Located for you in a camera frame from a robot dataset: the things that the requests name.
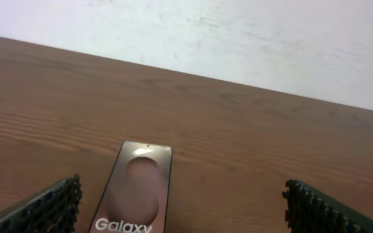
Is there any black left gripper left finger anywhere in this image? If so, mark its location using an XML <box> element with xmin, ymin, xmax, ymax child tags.
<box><xmin>0</xmin><ymin>174</ymin><xmax>82</xmax><ymax>233</ymax></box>

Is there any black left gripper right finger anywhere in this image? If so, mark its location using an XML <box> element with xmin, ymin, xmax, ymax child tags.
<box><xmin>282</xmin><ymin>179</ymin><xmax>373</xmax><ymax>233</ymax></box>

